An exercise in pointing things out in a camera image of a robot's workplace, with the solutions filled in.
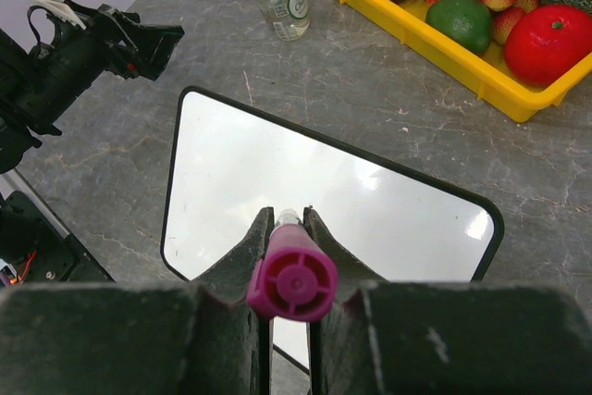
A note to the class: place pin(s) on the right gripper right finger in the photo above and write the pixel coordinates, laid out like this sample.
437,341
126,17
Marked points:
384,337

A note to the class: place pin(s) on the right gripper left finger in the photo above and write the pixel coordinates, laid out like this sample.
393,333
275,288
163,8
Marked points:
196,337

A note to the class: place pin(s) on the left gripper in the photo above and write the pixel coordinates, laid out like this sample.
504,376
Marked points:
114,50

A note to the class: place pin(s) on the magenta marker cap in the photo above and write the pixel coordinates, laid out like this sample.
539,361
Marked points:
295,280

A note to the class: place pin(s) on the small whiteboard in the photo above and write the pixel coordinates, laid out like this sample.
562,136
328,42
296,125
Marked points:
230,160

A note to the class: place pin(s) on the white marker pen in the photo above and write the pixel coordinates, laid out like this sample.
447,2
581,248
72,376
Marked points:
288,217

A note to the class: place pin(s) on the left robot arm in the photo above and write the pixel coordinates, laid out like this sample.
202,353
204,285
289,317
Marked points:
37,88

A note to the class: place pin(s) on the yellow plastic bin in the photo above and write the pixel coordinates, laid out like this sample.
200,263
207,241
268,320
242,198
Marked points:
486,75

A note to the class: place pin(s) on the green avocado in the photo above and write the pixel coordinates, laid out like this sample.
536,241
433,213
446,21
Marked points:
467,22

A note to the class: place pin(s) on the red apple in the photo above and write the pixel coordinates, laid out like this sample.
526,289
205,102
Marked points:
546,43

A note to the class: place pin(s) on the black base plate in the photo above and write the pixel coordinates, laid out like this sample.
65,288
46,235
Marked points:
32,250

